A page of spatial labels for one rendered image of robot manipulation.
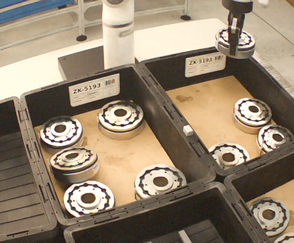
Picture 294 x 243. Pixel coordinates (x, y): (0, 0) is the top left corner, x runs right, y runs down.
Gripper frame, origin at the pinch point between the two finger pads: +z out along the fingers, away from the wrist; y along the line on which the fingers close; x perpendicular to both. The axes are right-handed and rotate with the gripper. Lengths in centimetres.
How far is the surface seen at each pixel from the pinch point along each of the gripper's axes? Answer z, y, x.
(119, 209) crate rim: 7.2, 47.3, -11.0
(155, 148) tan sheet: 17.2, 21.6, -12.5
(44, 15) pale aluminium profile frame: 71, -126, -136
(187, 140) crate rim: 7.2, 27.5, -4.6
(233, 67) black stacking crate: 14.4, -12.3, -0.4
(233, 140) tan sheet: 17.2, 13.9, 3.8
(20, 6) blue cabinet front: 58, -115, -150
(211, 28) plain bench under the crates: 30, -62, -15
